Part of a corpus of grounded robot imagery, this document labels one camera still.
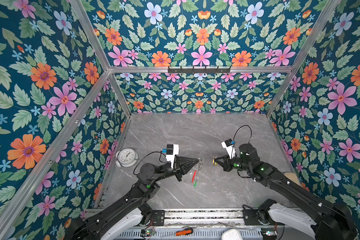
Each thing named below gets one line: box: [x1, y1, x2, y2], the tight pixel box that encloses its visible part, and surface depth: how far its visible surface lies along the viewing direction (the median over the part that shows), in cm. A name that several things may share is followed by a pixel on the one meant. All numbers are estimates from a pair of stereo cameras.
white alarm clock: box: [115, 147, 139, 168], surface depth 93 cm
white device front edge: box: [221, 229, 244, 240], surface depth 68 cm
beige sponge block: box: [283, 172, 301, 186], surface depth 87 cm
